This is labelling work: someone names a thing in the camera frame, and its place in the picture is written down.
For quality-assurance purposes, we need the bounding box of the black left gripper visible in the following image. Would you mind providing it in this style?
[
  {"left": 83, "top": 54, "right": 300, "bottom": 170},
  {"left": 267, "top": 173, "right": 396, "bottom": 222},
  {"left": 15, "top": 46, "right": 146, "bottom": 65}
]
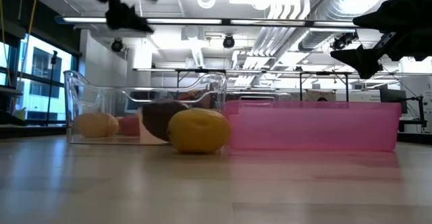
[{"left": 76, "top": 0, "right": 159, "bottom": 34}]

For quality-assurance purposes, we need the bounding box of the yellow strap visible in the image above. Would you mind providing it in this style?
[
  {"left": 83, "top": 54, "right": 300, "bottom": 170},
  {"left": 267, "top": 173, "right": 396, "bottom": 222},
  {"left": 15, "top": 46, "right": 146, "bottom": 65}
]
[{"left": 18, "top": 0, "right": 38, "bottom": 83}]

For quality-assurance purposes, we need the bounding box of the orange potato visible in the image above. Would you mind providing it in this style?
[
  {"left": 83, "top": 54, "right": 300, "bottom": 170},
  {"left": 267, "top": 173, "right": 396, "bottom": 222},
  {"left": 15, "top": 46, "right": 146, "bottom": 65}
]
[{"left": 76, "top": 112, "right": 119, "bottom": 138}]

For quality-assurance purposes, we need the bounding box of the pink red fruit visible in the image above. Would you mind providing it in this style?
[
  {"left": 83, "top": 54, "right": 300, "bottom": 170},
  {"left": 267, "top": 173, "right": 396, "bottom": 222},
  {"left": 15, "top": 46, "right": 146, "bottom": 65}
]
[{"left": 116, "top": 115, "right": 142, "bottom": 137}]

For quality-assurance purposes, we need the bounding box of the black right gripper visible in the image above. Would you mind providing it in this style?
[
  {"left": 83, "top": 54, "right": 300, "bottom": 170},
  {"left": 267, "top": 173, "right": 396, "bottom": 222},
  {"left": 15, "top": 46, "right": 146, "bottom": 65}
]
[{"left": 330, "top": 0, "right": 432, "bottom": 80}]

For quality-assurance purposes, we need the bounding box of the clear plastic bin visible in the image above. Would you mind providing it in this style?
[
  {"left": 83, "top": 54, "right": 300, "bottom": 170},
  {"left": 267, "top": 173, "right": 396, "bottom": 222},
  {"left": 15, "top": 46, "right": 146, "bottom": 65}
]
[
  {"left": 63, "top": 70, "right": 229, "bottom": 146},
  {"left": 238, "top": 94, "right": 277, "bottom": 102}
]

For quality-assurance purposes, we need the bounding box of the black background monitor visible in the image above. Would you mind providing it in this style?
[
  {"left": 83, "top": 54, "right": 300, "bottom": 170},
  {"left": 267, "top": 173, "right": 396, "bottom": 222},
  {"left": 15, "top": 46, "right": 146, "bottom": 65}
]
[{"left": 379, "top": 88, "right": 408, "bottom": 114}]

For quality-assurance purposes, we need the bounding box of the dark red fruit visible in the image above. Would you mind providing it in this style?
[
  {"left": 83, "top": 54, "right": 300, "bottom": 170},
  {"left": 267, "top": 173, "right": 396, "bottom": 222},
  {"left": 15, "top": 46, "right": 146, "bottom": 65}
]
[{"left": 140, "top": 100, "right": 190, "bottom": 142}]

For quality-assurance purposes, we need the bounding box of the yellow lemon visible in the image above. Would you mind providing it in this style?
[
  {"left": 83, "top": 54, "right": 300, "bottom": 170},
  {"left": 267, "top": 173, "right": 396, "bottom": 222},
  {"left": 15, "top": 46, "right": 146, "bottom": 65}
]
[{"left": 167, "top": 108, "right": 232, "bottom": 155}]

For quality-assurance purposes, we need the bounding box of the long ceiling light bar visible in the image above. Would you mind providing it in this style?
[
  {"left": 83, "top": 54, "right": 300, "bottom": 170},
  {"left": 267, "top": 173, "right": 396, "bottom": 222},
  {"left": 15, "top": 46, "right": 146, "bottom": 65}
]
[{"left": 55, "top": 16, "right": 358, "bottom": 28}]

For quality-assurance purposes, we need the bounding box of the black tripod stand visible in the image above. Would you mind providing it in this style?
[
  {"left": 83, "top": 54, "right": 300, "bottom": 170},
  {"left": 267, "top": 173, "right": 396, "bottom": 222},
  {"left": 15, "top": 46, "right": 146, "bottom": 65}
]
[{"left": 45, "top": 50, "right": 59, "bottom": 127}]

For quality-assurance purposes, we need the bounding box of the pink plastic bin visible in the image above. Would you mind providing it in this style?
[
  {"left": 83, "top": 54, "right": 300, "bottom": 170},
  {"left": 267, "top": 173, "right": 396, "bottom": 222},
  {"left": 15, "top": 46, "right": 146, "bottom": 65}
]
[{"left": 224, "top": 99, "right": 402, "bottom": 152}]

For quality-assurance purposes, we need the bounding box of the black background table frame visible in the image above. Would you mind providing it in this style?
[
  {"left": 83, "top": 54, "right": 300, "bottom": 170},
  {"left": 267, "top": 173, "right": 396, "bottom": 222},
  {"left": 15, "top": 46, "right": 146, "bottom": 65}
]
[{"left": 175, "top": 69, "right": 352, "bottom": 103}]

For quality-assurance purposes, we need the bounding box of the black ceiling camera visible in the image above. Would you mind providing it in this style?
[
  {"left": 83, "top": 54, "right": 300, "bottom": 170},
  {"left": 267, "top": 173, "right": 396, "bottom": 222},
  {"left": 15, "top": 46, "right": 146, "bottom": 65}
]
[
  {"left": 110, "top": 38, "right": 124, "bottom": 53},
  {"left": 222, "top": 34, "right": 236, "bottom": 49},
  {"left": 330, "top": 31, "right": 359, "bottom": 51}
]

